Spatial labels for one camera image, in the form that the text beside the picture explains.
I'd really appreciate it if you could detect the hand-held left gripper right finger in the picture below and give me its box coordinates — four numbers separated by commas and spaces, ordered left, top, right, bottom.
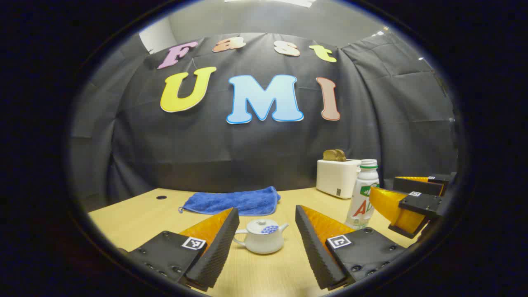
295, 205, 407, 290

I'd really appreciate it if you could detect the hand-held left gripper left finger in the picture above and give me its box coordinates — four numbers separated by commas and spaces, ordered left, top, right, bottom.
126, 207, 240, 291

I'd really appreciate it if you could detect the white teacup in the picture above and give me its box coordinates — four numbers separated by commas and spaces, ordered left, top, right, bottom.
233, 225, 289, 255

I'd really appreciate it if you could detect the white water bottle green label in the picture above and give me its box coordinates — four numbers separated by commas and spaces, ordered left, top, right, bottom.
345, 159, 380, 230

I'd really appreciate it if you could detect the blue towel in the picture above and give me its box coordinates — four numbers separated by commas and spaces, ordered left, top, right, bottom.
178, 186, 282, 217

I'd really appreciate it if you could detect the white toaster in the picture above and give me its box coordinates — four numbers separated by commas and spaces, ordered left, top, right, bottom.
316, 159, 362, 199

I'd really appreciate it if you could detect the black backdrop cloth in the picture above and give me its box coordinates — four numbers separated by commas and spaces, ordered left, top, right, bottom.
70, 32, 459, 205

